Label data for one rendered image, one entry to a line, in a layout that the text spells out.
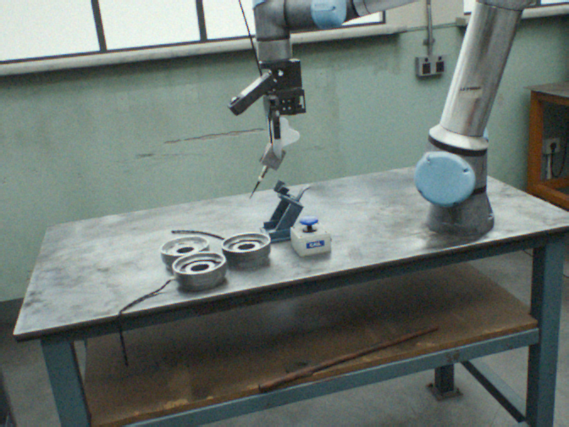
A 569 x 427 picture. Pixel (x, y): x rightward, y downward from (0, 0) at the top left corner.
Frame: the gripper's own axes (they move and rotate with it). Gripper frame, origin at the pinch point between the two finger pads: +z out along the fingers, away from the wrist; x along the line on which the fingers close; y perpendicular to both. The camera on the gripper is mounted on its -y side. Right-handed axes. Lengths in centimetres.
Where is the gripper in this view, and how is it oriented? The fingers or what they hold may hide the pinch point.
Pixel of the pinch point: (274, 152)
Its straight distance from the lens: 139.1
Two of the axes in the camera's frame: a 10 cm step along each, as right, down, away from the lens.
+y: 9.7, -1.5, 1.8
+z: 0.9, 9.4, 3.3
